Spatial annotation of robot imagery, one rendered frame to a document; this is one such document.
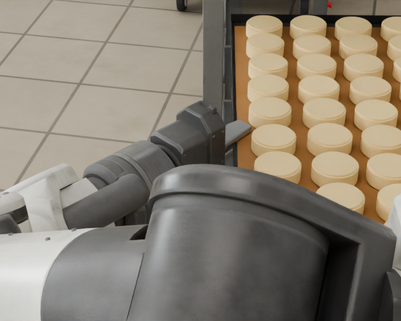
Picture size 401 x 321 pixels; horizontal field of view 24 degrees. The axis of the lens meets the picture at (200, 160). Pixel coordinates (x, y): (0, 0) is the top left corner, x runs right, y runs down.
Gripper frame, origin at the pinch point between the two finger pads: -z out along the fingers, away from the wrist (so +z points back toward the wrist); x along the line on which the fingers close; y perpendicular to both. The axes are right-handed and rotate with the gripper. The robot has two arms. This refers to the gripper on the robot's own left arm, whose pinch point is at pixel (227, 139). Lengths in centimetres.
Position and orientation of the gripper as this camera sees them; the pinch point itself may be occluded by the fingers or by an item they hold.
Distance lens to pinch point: 106.4
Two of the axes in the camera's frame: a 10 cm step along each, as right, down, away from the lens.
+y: -6.9, -4.1, 5.9
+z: -7.2, 3.9, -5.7
